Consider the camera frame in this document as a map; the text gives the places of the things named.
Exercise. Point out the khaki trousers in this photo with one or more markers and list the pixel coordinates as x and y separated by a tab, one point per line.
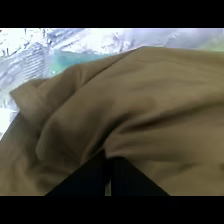
140	106

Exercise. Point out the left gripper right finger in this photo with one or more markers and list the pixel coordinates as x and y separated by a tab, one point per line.
133	181

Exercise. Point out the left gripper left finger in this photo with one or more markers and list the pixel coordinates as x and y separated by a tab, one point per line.
86	181

